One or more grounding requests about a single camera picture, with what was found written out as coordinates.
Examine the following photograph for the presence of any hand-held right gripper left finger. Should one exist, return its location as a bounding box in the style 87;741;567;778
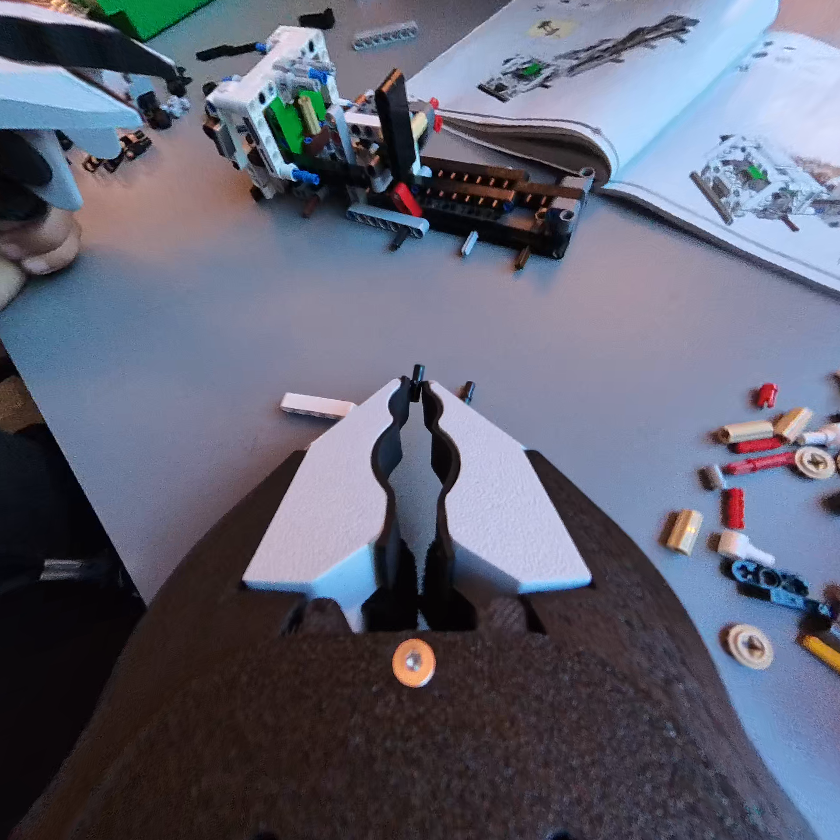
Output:
241;376;414;635

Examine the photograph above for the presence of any pile of small colourful lego pieces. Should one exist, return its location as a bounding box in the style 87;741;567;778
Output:
659;371;840;690

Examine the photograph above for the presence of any person's left hand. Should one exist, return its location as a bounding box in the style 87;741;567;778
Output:
0;209;83;311

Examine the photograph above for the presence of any grey lego beam with holes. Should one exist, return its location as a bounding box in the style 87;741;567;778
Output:
352;21;419;51

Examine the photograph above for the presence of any partly built lego truck model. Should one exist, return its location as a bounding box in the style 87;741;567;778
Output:
202;26;595;270

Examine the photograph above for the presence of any cluster of black lego connectors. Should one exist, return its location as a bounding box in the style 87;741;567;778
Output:
56;75;193;175

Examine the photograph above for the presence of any white lego beam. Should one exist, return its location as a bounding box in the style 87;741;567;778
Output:
280;392;355;420

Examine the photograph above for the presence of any tan round lego disc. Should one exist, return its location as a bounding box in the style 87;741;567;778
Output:
725;623;775;672

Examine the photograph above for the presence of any open lego instruction booklet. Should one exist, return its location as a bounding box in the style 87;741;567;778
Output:
407;0;840;296

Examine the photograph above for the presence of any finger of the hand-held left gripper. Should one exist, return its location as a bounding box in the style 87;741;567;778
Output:
0;58;144;211
0;0;181;83

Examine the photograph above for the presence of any green plastic bin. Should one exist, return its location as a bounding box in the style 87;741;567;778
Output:
85;0;214;40

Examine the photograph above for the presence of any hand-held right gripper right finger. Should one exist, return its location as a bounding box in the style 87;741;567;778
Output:
421;379;593;598

